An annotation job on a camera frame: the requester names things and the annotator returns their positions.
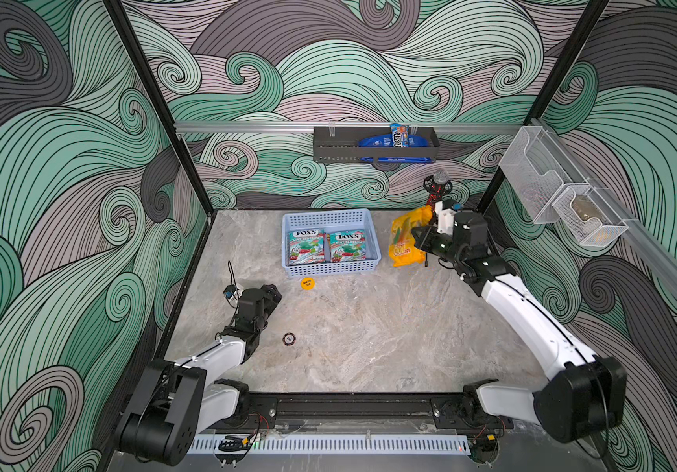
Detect clear plastic wall bin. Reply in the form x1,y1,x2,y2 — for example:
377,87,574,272
500,126,572,224

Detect yellow candy bag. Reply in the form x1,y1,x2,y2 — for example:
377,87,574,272
389,206,433,267

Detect black wall shelf tray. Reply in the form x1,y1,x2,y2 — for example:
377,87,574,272
313,125,441,163

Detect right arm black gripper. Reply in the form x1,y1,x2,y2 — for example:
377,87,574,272
418,224,467,267

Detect red microphone on tripod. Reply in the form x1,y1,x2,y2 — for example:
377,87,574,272
423,170,452,208

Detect yellow round sticker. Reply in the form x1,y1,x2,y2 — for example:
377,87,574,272
300,277,316,291

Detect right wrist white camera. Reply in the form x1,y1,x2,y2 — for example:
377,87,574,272
434,200,462,236

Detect blue package in shelf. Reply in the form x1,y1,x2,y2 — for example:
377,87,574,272
358,134,438,163

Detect black corner frame post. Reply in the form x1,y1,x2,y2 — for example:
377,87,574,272
103,0,216,222
474,1,609,222

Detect black corner frame post left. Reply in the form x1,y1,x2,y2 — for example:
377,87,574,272
103,0,216,222

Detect white slotted cable duct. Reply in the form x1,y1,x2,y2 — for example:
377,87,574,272
187,433,472,456

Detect green Fox's candy bag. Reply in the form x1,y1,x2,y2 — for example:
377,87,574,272
287,229,326,266

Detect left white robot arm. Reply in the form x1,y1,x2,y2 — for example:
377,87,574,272
114,284,282,466

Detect aluminium rail back wall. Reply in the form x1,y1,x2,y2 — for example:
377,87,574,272
174,120,521,135

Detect small clear bin with contents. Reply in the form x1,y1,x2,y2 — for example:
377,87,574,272
552,184,629,249

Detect small snack packet in shelf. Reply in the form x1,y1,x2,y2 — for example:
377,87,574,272
389,124,410,148

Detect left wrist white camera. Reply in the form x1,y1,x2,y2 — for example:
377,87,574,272
223,284,241,308

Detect black corner frame post right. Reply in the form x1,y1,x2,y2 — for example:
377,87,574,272
474,1,609,222

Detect aluminium rail right wall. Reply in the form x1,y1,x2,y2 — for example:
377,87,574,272
530,118,677,300

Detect light blue perforated plastic basket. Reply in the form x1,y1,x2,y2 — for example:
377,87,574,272
281,208,383,278

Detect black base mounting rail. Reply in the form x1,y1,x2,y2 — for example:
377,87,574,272
210,391,535,433

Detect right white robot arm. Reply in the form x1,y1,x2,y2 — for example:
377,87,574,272
410,206,627,444

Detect teal Fox's candy bag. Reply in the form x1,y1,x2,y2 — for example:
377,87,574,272
328,230,367,264

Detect wrist white camera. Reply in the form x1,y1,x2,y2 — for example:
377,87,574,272
434,200,462,236
223,284,241,308

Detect aluminium rail wall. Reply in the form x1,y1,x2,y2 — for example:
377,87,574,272
530,118,677,300
174,120,521,135

